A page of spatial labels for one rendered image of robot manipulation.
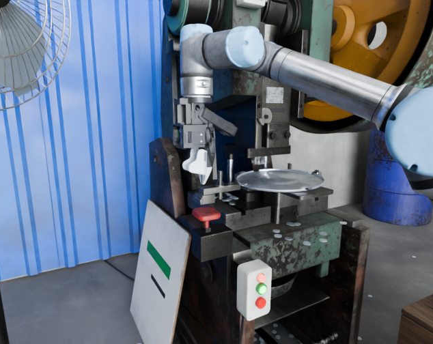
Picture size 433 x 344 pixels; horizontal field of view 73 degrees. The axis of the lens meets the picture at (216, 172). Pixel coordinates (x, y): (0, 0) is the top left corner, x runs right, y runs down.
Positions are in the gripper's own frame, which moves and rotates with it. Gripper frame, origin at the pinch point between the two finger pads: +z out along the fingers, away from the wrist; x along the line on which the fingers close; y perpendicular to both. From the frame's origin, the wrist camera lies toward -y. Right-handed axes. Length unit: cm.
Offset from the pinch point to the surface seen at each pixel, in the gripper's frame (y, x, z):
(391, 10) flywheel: -69, -1, -49
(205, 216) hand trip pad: 1.8, 3.3, 8.6
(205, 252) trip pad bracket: 1.7, 3.2, 18.6
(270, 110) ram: -31.6, -14.4, -16.8
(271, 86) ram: -31.5, -14.4, -24.7
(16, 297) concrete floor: 61, -115, 85
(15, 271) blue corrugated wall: 62, -134, 79
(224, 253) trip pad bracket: -3.9, 3.2, 20.2
